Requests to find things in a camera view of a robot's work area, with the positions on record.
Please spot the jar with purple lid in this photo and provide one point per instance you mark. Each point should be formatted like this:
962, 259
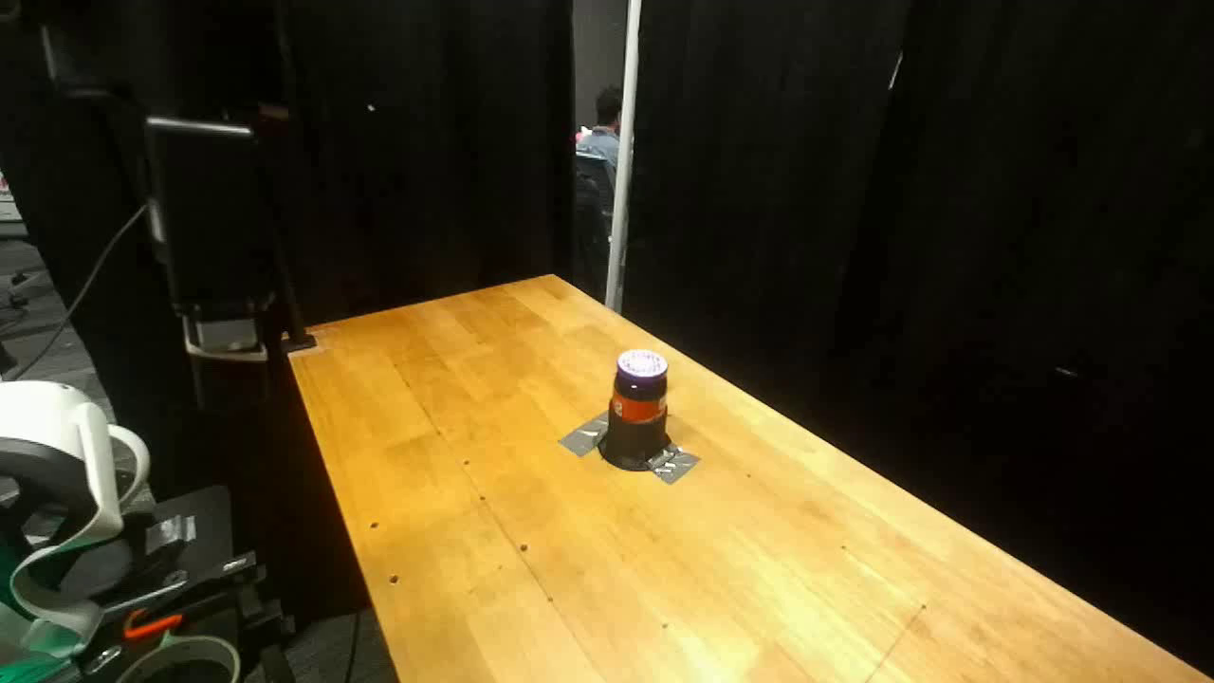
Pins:
637, 411

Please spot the person in background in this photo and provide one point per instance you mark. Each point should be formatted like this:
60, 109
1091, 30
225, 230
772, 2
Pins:
593, 186

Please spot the white vertical pole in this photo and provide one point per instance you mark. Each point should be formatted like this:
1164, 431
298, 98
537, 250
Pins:
620, 212

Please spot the black curtain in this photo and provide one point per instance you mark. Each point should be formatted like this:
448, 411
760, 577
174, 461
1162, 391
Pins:
968, 243

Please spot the black monitor on stand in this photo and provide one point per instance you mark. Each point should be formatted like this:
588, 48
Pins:
213, 225

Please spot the orange handled tool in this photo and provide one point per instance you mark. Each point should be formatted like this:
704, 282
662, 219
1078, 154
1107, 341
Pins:
141, 626

